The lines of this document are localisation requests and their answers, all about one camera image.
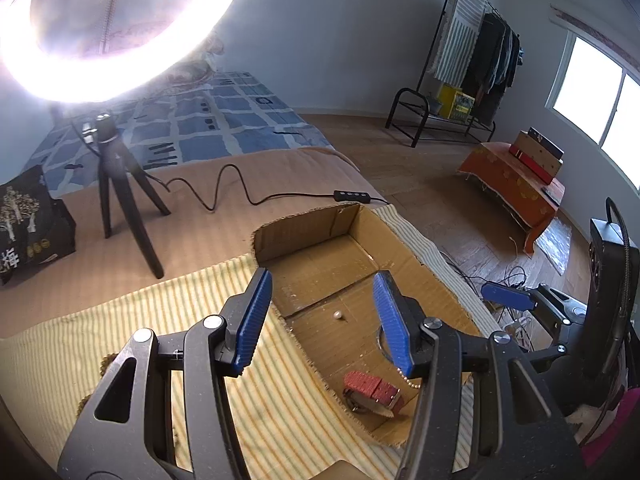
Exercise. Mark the black tripod stand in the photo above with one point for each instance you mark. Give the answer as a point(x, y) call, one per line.
point(115, 164)

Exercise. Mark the hanging clothes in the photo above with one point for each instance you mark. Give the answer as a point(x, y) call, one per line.
point(477, 52)

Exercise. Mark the black snack bag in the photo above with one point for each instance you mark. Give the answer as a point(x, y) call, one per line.
point(36, 228)

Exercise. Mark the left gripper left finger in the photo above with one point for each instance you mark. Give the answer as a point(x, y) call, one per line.
point(125, 428)

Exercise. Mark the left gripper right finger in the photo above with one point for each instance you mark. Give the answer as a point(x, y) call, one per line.
point(518, 430)

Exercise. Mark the dark wire bangle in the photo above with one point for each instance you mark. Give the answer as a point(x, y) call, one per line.
point(382, 346)

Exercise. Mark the blue patterned bedsheet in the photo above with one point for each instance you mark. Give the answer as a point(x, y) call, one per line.
point(224, 114)

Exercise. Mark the striped yellow cloth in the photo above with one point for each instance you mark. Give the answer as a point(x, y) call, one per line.
point(288, 362)

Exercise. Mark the cardboard box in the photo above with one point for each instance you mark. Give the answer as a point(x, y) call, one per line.
point(325, 260)

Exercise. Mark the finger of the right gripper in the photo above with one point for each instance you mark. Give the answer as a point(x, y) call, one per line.
point(507, 296)

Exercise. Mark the black clothes rack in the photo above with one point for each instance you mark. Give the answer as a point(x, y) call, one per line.
point(431, 111)

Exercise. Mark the bright ring light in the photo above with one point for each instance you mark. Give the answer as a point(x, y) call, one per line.
point(93, 51)

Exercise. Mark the brown box on table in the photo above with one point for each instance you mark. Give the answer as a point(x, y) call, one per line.
point(538, 154)

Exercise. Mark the window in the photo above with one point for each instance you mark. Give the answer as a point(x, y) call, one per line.
point(599, 96)

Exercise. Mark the orange covered low table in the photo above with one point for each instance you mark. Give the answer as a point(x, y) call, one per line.
point(518, 187)

